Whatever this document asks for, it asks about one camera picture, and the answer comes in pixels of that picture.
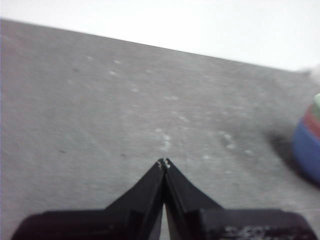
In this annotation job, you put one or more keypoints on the red ribbed bowl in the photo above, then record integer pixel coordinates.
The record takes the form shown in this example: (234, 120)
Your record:
(314, 123)

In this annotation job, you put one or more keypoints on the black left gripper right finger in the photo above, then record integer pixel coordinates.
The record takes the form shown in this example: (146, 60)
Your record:
(185, 200)

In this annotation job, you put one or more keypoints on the green ribbed bowl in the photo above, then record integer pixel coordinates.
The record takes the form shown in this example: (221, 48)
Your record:
(317, 103)

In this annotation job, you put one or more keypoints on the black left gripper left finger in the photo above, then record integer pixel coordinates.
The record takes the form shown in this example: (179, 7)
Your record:
(140, 200)

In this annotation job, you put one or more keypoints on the blue ribbed bowl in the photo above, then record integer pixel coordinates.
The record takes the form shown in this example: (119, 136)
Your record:
(306, 152)

